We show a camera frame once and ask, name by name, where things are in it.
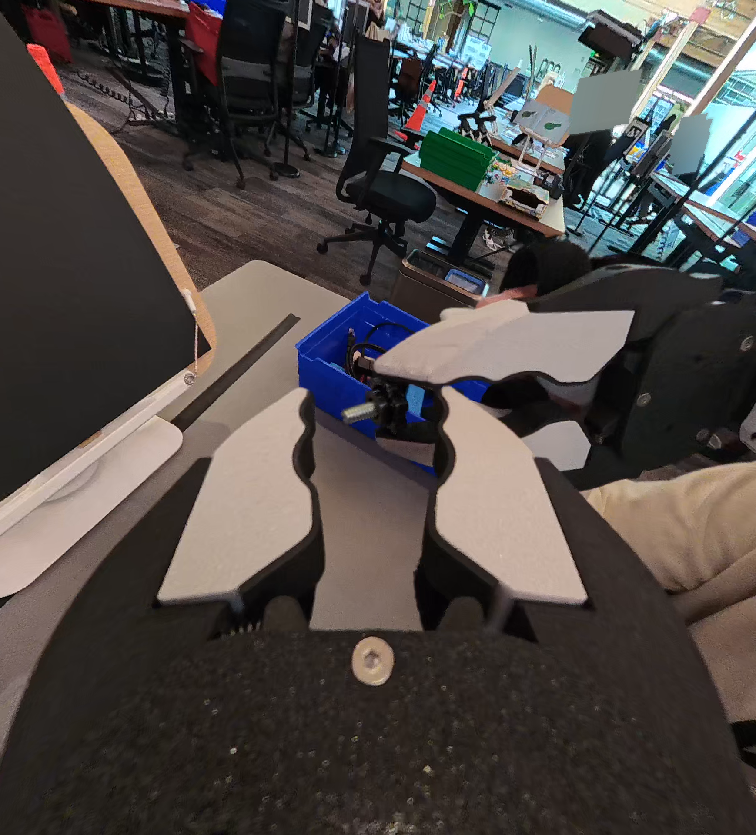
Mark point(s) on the black hanging monitor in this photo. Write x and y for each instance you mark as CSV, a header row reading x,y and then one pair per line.
x,y
609,39

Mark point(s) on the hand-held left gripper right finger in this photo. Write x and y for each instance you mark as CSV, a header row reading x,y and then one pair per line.
x,y
508,522

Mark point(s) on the black office chair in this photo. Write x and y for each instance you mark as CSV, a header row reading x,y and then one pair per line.
x,y
247,78
391,196

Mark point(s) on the green plastic bin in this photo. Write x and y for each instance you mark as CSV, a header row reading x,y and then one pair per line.
x,y
456,156

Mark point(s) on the person's right forearm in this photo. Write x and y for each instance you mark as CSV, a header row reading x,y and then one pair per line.
x,y
711,522

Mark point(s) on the grey desk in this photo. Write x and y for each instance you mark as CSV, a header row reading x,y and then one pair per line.
x,y
365,522
247,293

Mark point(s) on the red bag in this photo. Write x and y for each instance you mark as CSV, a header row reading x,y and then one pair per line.
x,y
45,32

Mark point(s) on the grey trash can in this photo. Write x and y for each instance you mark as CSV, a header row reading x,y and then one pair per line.
x,y
430,287

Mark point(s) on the person's right hand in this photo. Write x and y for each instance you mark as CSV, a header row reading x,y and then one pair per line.
x,y
512,295

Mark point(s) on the wood-framed black screen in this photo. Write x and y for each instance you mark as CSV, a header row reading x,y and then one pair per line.
x,y
45,261

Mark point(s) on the blue plastic bin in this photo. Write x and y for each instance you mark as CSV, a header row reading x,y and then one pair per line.
x,y
326,385

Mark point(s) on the black knob with metal bolt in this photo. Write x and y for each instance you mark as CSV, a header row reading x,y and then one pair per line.
x,y
384,408

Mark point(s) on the white monitor stand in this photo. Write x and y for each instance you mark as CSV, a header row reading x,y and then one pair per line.
x,y
91,496

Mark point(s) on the wooden table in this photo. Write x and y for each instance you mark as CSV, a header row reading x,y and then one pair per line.
x,y
469,196

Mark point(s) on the red cloth on chair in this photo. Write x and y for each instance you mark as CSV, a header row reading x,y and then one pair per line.
x,y
202,39

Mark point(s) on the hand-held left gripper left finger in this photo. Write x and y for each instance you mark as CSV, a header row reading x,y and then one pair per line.
x,y
241,522

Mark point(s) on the wooden board with green leaf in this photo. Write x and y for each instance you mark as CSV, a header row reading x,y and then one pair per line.
x,y
547,111

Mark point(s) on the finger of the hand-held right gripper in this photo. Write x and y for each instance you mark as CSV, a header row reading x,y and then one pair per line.
x,y
515,342
560,443

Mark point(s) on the orange traffic cone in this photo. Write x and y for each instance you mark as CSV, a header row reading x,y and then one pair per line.
x,y
45,68
420,111

